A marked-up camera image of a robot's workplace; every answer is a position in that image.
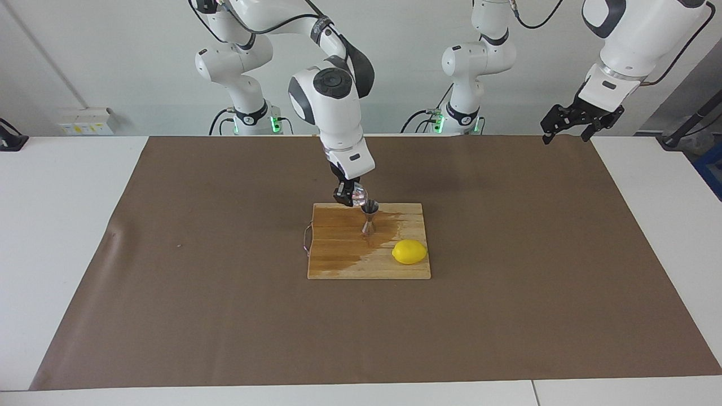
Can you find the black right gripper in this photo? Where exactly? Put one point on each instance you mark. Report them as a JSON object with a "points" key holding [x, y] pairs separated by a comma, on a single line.
{"points": [[339, 177]]}

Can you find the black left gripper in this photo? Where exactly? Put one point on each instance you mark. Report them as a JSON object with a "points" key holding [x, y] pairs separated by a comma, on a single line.
{"points": [[589, 107]]}

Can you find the small clear glass beaker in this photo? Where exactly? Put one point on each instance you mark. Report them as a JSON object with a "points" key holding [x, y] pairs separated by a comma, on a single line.
{"points": [[360, 196]]}

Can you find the steel double jigger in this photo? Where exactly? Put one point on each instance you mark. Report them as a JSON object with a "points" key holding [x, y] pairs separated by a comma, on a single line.
{"points": [[369, 225]]}

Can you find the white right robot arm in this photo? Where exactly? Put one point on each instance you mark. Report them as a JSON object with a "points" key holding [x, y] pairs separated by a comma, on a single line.
{"points": [[333, 107]]}

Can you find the wooden cutting board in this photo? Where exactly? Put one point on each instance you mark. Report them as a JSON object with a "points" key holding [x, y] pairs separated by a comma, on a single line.
{"points": [[338, 254]]}

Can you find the yellow lemon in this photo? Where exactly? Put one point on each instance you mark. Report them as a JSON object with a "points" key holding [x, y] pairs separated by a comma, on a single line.
{"points": [[409, 252]]}

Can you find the black stand pole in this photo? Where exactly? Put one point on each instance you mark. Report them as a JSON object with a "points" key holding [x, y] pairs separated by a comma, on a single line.
{"points": [[694, 121]]}

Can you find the blue crate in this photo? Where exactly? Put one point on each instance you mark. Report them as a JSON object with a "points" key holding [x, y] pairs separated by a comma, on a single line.
{"points": [[712, 177]]}

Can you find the brown paper table mat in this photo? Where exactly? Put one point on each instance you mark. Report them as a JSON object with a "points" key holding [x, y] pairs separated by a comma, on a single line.
{"points": [[225, 316]]}

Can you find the white wall outlet box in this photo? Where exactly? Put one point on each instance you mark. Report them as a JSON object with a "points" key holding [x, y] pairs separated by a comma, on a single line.
{"points": [[84, 121]]}

